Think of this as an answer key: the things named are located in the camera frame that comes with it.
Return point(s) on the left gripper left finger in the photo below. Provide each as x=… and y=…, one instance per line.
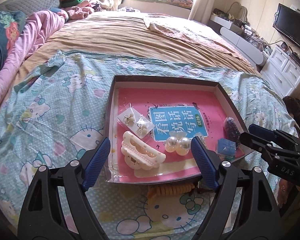
x=56, y=205

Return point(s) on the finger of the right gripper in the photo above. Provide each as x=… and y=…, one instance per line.
x=260, y=142
x=261, y=129

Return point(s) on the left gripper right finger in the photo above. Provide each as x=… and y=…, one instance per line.
x=243, y=207

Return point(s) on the bag of dark beads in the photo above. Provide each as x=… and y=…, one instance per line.
x=231, y=130

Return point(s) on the white pearl hair claw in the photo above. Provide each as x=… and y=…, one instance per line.
x=138, y=154

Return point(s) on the flower earrings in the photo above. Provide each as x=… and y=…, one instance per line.
x=136, y=122

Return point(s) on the person's right hand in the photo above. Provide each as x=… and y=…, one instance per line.
x=288, y=194

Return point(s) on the blue small box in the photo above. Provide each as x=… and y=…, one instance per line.
x=226, y=147

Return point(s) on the white drawer chest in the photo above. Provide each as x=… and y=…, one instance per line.
x=282, y=73

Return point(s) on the white low cabinet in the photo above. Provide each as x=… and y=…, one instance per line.
x=233, y=35

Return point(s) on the Hello Kitty teal blanket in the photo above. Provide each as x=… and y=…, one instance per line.
x=58, y=113

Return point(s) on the black flat television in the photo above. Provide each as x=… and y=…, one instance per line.
x=287, y=22

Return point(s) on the shallow dark cardboard tray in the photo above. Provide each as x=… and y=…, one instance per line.
x=172, y=127

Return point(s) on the pink floral cloth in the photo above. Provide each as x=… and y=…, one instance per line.
x=189, y=31

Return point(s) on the beige curtain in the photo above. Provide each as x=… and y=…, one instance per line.
x=201, y=11

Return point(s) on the tan bed sheet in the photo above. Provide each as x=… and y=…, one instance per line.
x=125, y=33

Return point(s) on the pink quilt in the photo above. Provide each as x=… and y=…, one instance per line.
x=39, y=26

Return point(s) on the dark floral pillow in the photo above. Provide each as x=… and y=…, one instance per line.
x=11, y=26

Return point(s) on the pile of clothes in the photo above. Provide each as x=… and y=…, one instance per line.
x=80, y=9

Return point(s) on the grey quilted headboard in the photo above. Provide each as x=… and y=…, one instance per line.
x=28, y=6

